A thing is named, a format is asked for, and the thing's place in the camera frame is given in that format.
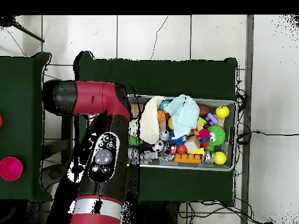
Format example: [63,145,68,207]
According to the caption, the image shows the crushed silver drink can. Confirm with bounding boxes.
[200,150,215,164]

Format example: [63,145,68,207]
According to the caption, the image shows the black stand pole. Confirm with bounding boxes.
[0,16,46,44]

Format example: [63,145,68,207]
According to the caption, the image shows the purple toy block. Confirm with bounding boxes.
[203,111,218,126]

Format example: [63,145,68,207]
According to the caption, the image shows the pink round disc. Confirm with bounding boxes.
[0,156,23,182]

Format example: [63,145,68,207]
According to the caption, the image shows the shallow clear mesh bin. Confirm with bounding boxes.
[126,94,237,172]

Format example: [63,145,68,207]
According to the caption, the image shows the small soccer ball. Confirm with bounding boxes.
[151,139,164,152]

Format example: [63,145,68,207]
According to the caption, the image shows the yellow ball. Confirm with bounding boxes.
[213,151,227,165]
[215,105,230,118]

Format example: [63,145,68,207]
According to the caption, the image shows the orange toy brick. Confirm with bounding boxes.
[173,153,203,164]

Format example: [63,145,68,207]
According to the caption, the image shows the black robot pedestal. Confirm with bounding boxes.
[135,201,180,224]

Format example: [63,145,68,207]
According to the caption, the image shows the green cloth side table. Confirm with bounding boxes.
[0,52,52,202]

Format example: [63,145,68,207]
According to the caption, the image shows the mint waffle cloth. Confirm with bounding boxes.
[163,94,200,138]

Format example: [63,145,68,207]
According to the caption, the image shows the green spiky ball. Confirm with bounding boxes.
[206,125,227,151]

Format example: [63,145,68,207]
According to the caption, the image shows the grey round base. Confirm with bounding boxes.
[41,163,69,190]

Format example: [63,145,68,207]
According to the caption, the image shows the cream waffle cloth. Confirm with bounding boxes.
[138,95,165,145]

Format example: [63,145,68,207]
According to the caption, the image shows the red spiky ball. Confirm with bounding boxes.
[196,128,210,141]

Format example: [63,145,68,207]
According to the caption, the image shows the grey toy robot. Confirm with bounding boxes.
[139,150,159,164]

